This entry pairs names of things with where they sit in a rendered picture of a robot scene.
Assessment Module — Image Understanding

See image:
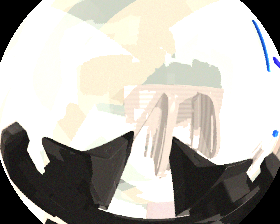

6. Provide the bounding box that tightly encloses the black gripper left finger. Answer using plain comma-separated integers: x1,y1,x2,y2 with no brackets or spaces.
42,131,135,210

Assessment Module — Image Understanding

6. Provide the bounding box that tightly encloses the dark blue rectangular bar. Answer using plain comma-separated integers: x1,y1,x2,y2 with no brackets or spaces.
273,56,280,68

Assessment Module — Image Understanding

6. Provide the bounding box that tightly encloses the short blue bar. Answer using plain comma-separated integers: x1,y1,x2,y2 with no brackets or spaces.
272,129,278,137

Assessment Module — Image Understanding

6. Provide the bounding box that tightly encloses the blue long bar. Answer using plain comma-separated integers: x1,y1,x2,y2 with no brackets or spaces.
252,20,270,72

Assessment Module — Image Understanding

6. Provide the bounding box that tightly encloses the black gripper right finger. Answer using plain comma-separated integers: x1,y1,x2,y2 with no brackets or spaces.
168,136,253,217

